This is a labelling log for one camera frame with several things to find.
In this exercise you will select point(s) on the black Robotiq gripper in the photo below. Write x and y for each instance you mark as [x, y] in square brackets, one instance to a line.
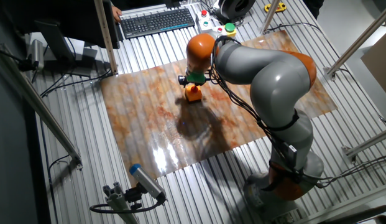
[199, 84]

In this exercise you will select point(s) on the orange box with red button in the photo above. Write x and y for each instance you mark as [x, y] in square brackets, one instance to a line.
[192, 96]

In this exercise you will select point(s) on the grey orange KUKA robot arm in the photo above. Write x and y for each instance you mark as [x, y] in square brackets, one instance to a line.
[273, 81]

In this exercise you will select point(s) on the operator bare hand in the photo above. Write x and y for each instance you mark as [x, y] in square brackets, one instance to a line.
[116, 14]

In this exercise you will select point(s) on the grey box red green buttons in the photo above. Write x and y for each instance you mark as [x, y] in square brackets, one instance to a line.
[204, 23]

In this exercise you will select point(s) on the marble pattern plastic mat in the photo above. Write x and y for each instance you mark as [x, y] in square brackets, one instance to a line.
[149, 124]

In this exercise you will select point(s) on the black computer keyboard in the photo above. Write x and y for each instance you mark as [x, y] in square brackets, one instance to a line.
[155, 23]

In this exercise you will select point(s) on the black round device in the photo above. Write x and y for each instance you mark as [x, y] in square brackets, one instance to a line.
[231, 7]

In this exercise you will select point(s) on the yellow black tool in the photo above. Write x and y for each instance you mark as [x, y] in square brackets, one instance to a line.
[281, 7]

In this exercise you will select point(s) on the black computer monitor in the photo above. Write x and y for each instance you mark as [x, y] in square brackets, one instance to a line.
[71, 21]

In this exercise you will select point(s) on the person in dark clothes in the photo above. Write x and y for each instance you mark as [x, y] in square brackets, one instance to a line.
[314, 7]

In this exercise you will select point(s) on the long diagonal aluminium bar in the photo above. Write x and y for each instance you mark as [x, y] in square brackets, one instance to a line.
[40, 109]

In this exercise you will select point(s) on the brown cardboard panel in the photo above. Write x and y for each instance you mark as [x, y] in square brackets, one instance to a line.
[379, 68]

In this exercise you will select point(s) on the long aluminium edge bar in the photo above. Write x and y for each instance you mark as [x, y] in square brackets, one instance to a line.
[351, 202]

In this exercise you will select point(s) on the beige upright frame bar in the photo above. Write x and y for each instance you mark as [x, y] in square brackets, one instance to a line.
[105, 37]

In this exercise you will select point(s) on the silver camera with blue cap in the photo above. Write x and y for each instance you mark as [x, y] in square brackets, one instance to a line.
[146, 182]

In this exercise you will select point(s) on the aluminium profile camera stand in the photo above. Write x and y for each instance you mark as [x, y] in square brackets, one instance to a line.
[118, 202]

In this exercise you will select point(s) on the silver camera on bracket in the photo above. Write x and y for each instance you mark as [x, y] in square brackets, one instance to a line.
[37, 53]

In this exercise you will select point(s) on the slanted aluminium frame post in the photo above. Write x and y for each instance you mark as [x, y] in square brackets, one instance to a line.
[360, 39]

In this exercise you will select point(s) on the aluminium frame bar with bracket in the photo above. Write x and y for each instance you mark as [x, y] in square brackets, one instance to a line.
[366, 143]

